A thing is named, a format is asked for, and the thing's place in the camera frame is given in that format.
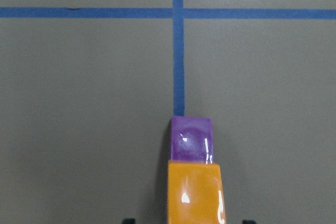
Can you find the orange trapezoid block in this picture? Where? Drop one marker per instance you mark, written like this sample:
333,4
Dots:
195,193

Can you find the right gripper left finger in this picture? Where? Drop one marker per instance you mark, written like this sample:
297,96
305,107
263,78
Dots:
129,221

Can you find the brown paper table cover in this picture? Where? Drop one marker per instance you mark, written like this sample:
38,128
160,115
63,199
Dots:
89,88

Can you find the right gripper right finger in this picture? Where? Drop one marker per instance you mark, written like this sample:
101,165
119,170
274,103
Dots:
248,222

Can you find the purple trapezoid block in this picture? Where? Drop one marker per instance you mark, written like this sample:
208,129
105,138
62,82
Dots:
192,139

